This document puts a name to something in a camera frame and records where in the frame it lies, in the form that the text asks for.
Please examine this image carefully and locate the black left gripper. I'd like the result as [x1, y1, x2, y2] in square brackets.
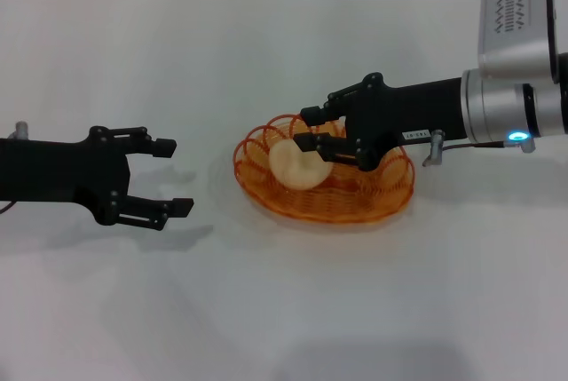
[0, 125, 196, 231]

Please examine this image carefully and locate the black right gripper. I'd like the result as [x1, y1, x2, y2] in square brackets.
[293, 72, 465, 172]

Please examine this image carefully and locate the white steamed bun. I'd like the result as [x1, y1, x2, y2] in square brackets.
[269, 131, 333, 190]

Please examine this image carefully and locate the orange plastic wire basket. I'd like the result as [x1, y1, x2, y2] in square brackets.
[233, 113, 416, 225]

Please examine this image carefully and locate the silver vented wrist camera box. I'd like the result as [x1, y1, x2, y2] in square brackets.
[476, 0, 561, 85]

